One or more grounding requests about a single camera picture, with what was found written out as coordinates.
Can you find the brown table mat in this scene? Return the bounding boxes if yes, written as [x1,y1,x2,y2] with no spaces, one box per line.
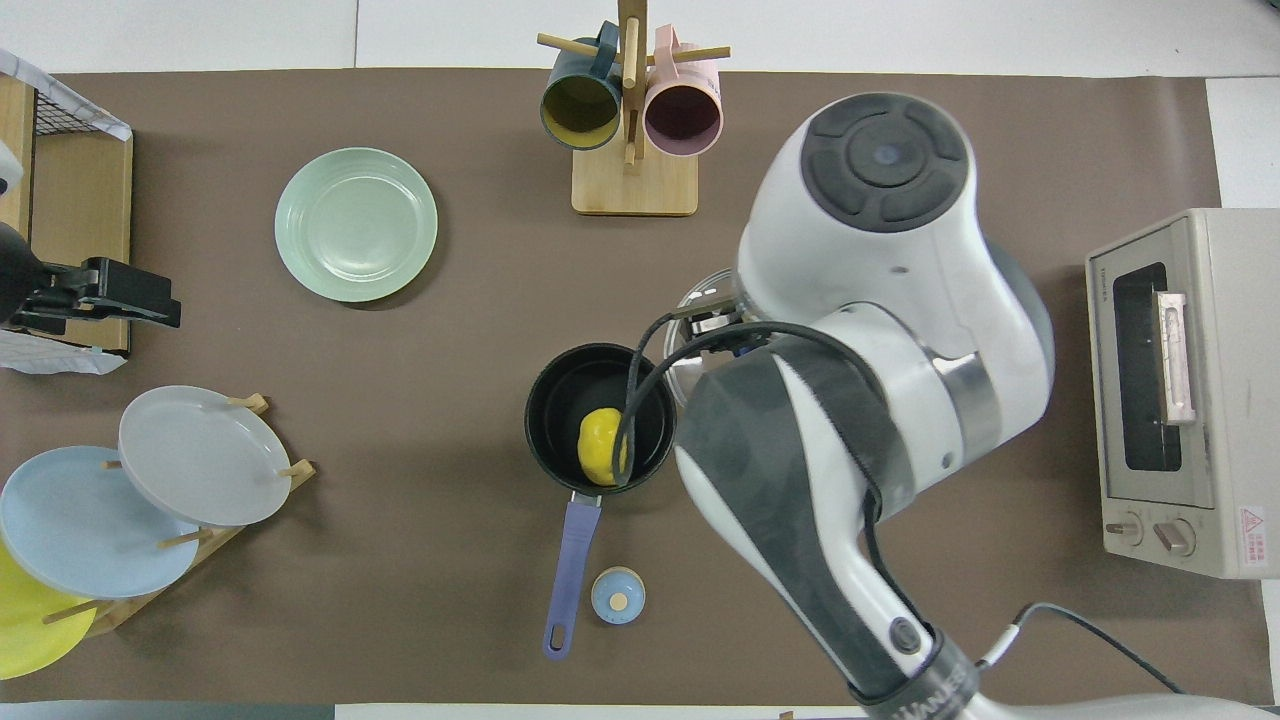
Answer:
[0,68,1276,706]

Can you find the green plate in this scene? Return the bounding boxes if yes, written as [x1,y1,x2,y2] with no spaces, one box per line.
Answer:
[275,147,439,304]

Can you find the glass lid blue knob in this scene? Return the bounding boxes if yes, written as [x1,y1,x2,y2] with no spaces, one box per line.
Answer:
[662,268,746,406]

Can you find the beige toaster oven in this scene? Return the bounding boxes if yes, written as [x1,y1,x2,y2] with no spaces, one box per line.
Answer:
[1086,207,1280,580]

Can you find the black pot purple handle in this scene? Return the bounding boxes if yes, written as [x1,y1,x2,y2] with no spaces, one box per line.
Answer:
[525,343,678,661]

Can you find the yellow potato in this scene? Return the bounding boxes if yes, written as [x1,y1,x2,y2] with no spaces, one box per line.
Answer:
[578,407,633,488]

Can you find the light wooden board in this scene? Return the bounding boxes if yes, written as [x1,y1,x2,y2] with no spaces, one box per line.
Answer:
[0,75,36,236]

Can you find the grey plate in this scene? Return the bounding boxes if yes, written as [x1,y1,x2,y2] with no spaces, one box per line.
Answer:
[118,385,294,528]

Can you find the wooden plate rack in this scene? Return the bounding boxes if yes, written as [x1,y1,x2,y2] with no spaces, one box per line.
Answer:
[40,393,317,639]

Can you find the dark blue mug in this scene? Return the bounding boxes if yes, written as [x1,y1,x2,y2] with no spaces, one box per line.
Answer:
[540,22,625,152]

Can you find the yellow plate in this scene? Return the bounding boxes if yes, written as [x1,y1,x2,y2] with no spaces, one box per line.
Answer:
[0,540,98,681]

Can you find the black wire basket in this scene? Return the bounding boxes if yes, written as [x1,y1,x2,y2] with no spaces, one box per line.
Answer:
[30,80,134,141]

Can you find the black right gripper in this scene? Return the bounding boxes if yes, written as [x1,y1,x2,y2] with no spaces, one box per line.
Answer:
[682,296,766,353]

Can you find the light blue plate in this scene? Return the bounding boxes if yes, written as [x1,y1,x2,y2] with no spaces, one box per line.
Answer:
[0,446,201,601]

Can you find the white paper with blue tape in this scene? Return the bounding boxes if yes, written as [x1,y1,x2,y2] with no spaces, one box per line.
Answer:
[0,328,128,377]

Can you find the wooden mug tree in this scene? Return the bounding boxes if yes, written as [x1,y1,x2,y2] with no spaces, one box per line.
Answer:
[537,0,731,217]

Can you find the pink mug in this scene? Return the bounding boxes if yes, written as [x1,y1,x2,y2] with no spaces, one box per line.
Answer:
[643,25,724,159]

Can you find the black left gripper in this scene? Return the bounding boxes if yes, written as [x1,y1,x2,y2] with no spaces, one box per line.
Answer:
[20,258,183,336]

